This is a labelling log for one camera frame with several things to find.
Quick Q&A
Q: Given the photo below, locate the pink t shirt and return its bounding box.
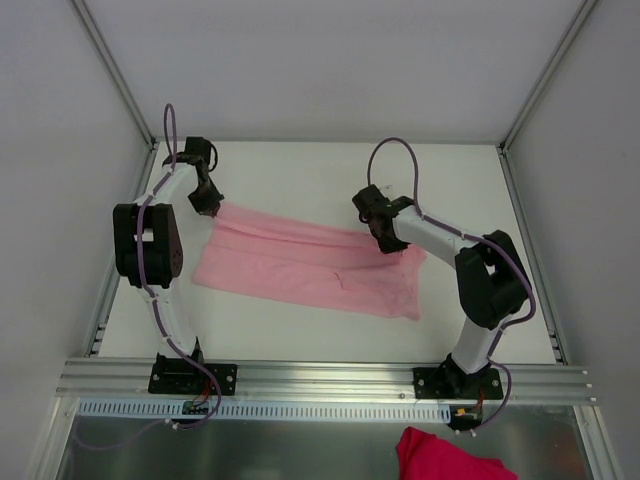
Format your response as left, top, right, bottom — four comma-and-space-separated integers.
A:
193, 204, 426, 321

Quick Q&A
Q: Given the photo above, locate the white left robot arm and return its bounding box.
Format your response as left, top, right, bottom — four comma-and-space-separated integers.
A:
112, 137, 224, 393

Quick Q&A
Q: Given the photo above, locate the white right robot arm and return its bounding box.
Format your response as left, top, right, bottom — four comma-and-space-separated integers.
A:
352, 184, 535, 397

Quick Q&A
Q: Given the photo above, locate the red t shirt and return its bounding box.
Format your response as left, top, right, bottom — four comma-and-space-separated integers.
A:
396, 427, 518, 480

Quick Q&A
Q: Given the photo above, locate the aluminium front rail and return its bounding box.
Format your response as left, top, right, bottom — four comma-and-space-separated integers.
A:
55, 357, 597, 405

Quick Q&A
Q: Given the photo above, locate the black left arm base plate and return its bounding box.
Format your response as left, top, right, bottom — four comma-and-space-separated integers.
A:
147, 357, 238, 396

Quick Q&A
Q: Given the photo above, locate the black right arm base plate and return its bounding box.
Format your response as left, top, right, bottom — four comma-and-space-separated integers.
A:
412, 366, 504, 400

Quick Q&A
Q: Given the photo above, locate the left aluminium frame post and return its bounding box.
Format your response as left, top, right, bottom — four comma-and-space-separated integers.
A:
68, 0, 156, 147

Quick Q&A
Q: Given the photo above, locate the aluminium frame post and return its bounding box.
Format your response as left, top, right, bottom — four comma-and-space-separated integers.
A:
68, 0, 156, 147
497, 0, 600, 155

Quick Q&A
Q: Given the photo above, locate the white slotted cable duct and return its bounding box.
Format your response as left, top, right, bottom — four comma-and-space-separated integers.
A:
76, 398, 451, 424

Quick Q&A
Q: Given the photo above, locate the right aluminium frame post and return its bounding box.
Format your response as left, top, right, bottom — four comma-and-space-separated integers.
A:
497, 0, 600, 155

